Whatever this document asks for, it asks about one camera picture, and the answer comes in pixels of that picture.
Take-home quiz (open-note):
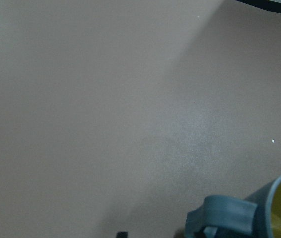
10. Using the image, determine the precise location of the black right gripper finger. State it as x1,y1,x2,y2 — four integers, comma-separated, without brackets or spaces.
116,231,128,238

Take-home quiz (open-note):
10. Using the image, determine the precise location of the blue cup yellow inside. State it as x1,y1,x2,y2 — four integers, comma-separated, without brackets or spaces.
184,175,281,238

